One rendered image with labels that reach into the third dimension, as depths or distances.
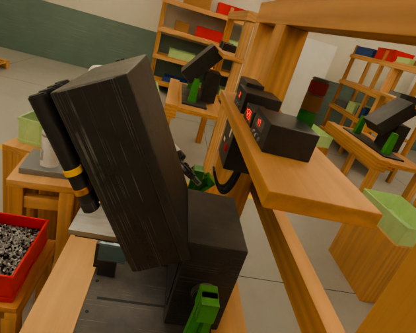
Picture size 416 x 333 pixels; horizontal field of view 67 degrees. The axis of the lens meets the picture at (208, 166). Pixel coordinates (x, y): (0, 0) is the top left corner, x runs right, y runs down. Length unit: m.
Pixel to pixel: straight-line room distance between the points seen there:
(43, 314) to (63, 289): 0.10
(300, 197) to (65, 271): 0.88
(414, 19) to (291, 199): 0.35
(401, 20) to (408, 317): 0.45
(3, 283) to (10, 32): 8.21
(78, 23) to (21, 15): 1.27
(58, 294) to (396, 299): 0.97
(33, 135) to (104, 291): 1.37
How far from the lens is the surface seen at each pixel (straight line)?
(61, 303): 1.16
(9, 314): 1.32
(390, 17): 0.67
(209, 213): 1.04
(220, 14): 7.67
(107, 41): 8.45
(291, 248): 0.97
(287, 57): 1.24
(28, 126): 2.30
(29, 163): 1.92
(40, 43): 8.93
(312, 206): 0.65
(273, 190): 0.61
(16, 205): 1.91
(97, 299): 1.17
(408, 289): 0.49
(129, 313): 1.14
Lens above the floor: 1.79
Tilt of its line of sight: 24 degrees down
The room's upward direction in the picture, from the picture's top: 16 degrees clockwise
